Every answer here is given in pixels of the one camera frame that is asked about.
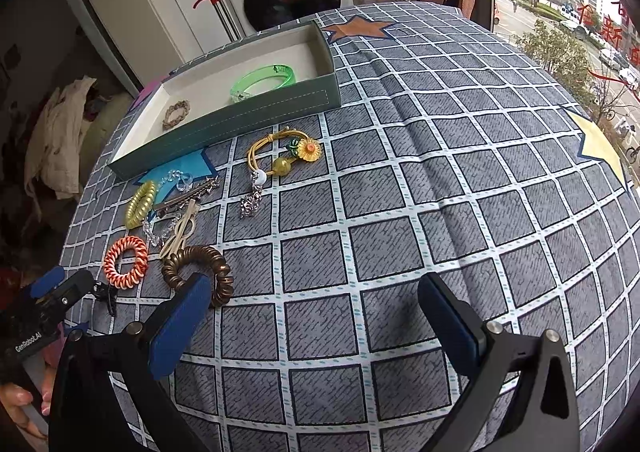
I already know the brown spiral hair tie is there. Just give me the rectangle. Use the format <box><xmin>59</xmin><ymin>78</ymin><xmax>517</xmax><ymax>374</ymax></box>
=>
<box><xmin>161</xmin><ymin>245</ymin><xmax>235</xmax><ymax>307</ymax></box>

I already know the pile of beige clothes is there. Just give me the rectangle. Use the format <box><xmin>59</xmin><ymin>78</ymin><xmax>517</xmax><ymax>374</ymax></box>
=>
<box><xmin>24</xmin><ymin>76</ymin><xmax>98</xmax><ymax>205</ymax></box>

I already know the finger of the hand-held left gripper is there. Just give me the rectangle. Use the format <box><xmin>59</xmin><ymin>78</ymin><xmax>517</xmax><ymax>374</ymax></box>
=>
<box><xmin>50</xmin><ymin>271</ymin><xmax>96</xmax><ymax>313</ymax></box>
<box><xmin>27</xmin><ymin>266</ymin><xmax>66</xmax><ymax>300</ymax></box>

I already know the green jewelry tray box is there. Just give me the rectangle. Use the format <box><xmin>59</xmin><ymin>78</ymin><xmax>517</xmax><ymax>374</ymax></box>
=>
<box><xmin>107</xmin><ymin>20</ymin><xmax>343</xmax><ymax>181</ymax></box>

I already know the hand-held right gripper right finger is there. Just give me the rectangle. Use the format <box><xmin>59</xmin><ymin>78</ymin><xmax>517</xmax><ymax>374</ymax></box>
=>
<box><xmin>417</xmin><ymin>273</ymin><xmax>581</xmax><ymax>452</ymax></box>

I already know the beige hair clip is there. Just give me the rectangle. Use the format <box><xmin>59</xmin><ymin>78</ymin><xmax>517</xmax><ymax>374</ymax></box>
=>
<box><xmin>159</xmin><ymin>199</ymin><xmax>200</xmax><ymax>260</ymax></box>

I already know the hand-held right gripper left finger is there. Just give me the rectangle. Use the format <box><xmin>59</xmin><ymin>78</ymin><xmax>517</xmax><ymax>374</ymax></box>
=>
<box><xmin>47</xmin><ymin>273</ymin><xmax>214</xmax><ymax>452</ymax></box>

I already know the pale green cushion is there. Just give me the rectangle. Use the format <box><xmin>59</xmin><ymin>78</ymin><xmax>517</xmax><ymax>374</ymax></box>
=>
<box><xmin>80</xmin><ymin>92</ymin><xmax>136</xmax><ymax>173</ymax></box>

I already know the black claw clip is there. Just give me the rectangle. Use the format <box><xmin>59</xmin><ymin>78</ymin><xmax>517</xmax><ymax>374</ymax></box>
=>
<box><xmin>92</xmin><ymin>282</ymin><xmax>119</xmax><ymax>317</ymax></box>

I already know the orange spiral hair tie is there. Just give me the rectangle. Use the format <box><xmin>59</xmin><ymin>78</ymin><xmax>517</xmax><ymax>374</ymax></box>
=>
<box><xmin>103</xmin><ymin>235</ymin><xmax>150</xmax><ymax>289</ymax></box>

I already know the green translucent bangle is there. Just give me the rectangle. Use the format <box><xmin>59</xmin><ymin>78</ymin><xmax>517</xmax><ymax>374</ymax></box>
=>
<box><xmin>230</xmin><ymin>62</ymin><xmax>297</xmax><ymax>105</ymax></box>

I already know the beige braided bracelet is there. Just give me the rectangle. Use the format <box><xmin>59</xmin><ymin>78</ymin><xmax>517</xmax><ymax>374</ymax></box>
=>
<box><xmin>161</xmin><ymin>100</ymin><xmax>191</xmax><ymax>131</ymax></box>

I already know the clear bead bracelet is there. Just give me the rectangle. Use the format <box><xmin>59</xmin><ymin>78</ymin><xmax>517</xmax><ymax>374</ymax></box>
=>
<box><xmin>141</xmin><ymin>214</ymin><xmax>183</xmax><ymax>247</ymax></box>

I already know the clear crystal hair clip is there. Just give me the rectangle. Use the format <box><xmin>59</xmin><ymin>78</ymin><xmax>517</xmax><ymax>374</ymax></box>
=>
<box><xmin>161</xmin><ymin>168</ymin><xmax>195</xmax><ymax>193</ymax></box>

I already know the yellow spiral hair tie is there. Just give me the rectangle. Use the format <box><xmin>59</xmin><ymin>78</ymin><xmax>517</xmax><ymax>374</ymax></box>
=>
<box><xmin>124</xmin><ymin>180</ymin><xmax>158</xmax><ymax>229</ymax></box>

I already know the person's left hand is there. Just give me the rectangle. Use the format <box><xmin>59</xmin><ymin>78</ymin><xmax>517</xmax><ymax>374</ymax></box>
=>
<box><xmin>0</xmin><ymin>367</ymin><xmax>56</xmax><ymax>440</ymax></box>

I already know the yellow cord flower hair tie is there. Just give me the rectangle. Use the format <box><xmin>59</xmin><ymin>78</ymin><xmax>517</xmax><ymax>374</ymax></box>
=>
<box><xmin>239</xmin><ymin>129</ymin><xmax>322</xmax><ymax>219</ymax></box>

